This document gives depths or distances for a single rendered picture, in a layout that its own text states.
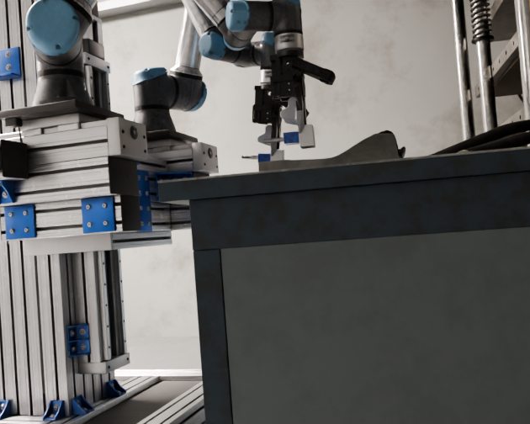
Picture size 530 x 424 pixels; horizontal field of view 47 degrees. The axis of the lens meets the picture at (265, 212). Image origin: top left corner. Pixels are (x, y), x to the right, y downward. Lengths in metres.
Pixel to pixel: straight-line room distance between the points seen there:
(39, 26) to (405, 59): 2.97
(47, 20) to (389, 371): 1.04
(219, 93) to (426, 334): 3.48
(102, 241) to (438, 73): 2.88
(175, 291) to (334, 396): 3.43
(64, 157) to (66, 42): 0.27
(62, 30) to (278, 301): 0.80
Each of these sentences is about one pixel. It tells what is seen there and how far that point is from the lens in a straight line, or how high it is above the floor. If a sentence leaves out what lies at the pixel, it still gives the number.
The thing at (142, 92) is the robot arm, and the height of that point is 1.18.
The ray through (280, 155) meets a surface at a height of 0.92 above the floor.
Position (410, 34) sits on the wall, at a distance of 4.17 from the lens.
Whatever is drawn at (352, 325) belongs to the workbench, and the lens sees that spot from 1.06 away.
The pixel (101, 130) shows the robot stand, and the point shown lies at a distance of 1.51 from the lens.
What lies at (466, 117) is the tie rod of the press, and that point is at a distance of 3.00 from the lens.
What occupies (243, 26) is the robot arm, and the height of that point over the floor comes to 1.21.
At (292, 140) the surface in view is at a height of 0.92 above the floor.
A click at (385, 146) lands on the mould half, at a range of 1.66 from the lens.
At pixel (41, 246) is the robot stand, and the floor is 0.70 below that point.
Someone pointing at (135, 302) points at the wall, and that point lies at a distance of 4.61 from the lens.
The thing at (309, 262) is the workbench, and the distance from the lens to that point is 1.05.
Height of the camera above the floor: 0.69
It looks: 2 degrees up
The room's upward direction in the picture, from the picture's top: 4 degrees counter-clockwise
